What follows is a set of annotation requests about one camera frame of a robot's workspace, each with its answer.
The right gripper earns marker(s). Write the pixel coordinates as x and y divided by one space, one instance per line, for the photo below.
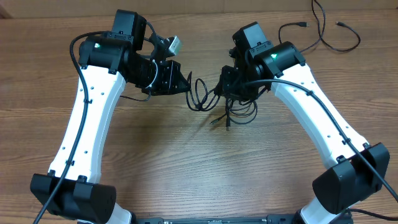
227 87

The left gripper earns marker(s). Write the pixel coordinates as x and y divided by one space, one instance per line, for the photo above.
172 73

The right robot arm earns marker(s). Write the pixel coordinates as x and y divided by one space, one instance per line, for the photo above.
354 168

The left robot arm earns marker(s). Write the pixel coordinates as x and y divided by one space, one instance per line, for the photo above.
105 62

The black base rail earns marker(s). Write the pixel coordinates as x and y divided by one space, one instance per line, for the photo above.
214 221

